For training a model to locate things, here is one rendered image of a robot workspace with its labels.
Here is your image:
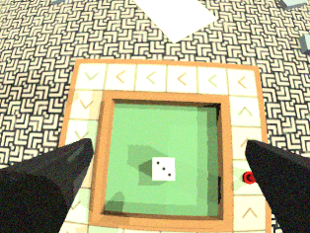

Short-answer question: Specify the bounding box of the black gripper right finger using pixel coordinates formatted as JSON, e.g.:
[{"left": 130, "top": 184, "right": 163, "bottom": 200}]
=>
[{"left": 244, "top": 139, "right": 310, "bottom": 233}]

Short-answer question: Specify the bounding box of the red game pawn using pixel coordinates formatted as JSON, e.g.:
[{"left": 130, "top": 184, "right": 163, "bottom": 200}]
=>
[{"left": 242, "top": 172, "right": 255, "bottom": 185}]

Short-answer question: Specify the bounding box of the white die with black pips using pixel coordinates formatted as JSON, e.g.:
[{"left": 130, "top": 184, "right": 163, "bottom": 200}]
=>
[{"left": 152, "top": 157, "right": 176, "bottom": 181}]

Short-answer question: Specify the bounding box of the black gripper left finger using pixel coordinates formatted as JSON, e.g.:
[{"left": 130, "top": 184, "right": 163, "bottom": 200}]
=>
[{"left": 0, "top": 139, "right": 93, "bottom": 233}]

